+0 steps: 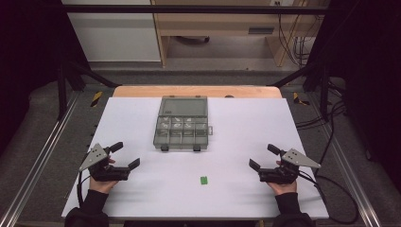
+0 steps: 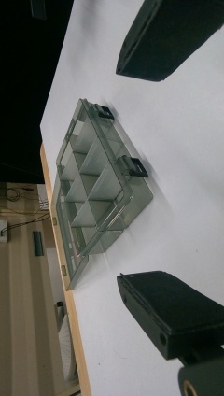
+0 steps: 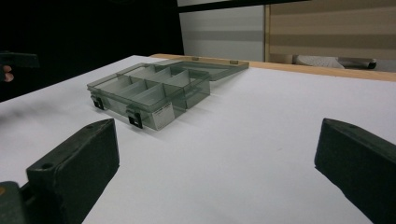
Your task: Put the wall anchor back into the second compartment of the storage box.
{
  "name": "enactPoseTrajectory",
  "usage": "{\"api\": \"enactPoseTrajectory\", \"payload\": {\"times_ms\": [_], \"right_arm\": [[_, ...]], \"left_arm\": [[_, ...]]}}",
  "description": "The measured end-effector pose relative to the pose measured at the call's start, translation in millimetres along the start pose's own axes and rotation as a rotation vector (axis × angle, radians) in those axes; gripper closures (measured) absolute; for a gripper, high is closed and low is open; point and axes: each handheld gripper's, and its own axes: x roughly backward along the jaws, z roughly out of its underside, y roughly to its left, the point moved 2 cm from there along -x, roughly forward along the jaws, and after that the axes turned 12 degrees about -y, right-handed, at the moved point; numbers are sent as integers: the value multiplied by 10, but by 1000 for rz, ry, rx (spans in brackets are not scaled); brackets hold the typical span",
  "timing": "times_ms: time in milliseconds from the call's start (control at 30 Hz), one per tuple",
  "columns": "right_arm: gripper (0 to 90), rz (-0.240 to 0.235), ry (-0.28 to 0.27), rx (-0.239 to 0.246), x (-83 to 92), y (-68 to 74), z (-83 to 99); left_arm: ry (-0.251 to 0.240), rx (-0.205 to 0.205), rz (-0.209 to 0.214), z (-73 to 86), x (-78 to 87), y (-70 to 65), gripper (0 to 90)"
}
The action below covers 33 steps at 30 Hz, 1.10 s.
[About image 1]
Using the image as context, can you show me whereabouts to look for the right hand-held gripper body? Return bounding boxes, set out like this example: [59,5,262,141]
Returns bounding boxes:
[258,148,322,184]

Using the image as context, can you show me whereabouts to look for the black horizontal frame bar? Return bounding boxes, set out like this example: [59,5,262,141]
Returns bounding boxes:
[61,4,334,15]

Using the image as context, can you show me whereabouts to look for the white cabinet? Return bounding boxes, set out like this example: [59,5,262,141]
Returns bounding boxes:
[61,0,162,62]

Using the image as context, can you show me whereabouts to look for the light wooden desk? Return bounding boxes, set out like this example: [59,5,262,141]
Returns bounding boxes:
[150,0,330,68]

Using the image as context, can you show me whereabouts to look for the hanging cable bundle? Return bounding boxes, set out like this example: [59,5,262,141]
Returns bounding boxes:
[277,1,318,68]

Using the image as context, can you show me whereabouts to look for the person's right hand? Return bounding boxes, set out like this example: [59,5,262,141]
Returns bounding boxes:
[267,160,298,197]

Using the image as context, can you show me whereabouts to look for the person's left hand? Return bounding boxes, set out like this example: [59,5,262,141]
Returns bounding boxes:
[89,157,120,195]

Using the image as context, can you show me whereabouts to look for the black metal frame stand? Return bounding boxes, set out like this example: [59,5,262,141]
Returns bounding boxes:
[268,61,332,122]
[56,56,122,121]

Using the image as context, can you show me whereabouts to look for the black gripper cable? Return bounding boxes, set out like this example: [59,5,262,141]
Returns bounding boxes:
[297,169,360,225]
[76,171,93,208]

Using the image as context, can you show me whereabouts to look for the white table board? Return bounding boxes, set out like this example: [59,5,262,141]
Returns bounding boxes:
[61,96,330,220]

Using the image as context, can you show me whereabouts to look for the aluminium floor rail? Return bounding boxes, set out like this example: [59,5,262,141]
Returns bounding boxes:
[0,90,81,227]
[310,94,383,227]

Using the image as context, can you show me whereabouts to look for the wooden table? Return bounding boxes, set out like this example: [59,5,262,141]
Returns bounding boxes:
[113,84,283,99]

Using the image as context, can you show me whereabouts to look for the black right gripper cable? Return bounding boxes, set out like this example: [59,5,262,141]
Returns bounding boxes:
[297,169,360,225]

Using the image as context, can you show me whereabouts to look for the grey clear compartment organizer box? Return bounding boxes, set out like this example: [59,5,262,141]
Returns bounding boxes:
[152,95,214,152]

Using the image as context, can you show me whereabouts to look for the black floor cables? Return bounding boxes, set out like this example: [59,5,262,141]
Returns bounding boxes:
[295,79,348,131]

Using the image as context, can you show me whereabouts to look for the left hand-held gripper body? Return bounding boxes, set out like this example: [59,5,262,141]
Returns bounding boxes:
[78,143,131,183]

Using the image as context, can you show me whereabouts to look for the black curtain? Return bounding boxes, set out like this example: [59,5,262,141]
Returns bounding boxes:
[0,0,93,155]
[310,0,401,183]

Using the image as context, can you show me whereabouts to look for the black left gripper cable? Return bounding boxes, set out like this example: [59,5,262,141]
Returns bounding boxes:
[76,171,93,208]

